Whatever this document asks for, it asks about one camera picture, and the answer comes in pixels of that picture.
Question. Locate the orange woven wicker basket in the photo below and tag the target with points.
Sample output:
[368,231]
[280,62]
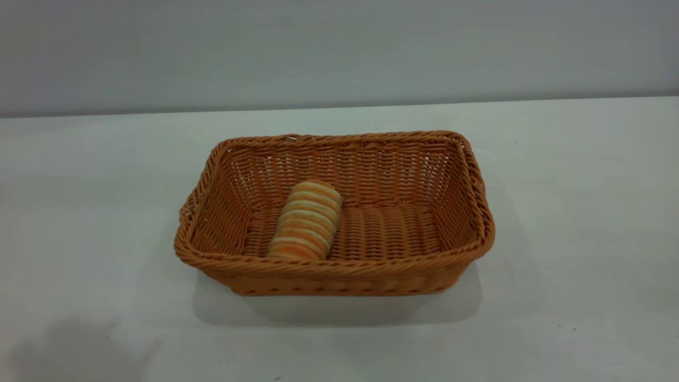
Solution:
[403,233]

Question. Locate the striped bread roll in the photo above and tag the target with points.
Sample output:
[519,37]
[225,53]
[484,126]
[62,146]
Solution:
[306,223]

